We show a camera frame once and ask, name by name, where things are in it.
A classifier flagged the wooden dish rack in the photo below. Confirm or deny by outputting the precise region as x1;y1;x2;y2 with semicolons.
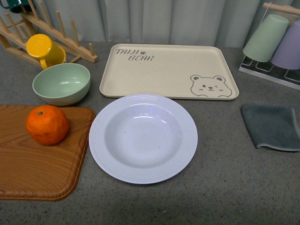
0;0;98;66

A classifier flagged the white cup holder rack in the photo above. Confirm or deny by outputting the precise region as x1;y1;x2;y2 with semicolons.
239;2;300;90

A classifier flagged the beige bear tray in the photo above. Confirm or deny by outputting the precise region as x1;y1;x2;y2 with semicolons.
99;44;239;101

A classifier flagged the yellow mug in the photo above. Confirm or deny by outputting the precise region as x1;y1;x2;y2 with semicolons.
26;34;66;69

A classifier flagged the wooden cutting board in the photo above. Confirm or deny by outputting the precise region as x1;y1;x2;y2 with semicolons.
0;105;95;201

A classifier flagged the orange mandarin fruit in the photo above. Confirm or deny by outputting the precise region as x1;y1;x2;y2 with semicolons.
26;105;69;145

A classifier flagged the lilac cup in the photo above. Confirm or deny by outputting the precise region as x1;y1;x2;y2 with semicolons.
271;21;300;70

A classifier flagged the light green cup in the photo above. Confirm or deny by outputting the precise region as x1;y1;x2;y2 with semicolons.
243;14;289;62

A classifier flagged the dark green mug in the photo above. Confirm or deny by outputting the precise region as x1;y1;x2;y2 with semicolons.
0;0;32;14

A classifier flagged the light green bowl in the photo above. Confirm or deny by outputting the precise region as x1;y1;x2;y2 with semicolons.
32;63;90;106

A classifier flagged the white round plate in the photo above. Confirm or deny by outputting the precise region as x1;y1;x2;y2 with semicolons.
89;94;198;184

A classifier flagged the grey curtain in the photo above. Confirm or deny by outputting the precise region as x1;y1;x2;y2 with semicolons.
0;0;300;49

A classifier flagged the grey folded cloth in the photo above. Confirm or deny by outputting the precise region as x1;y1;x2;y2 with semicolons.
241;104;300;151

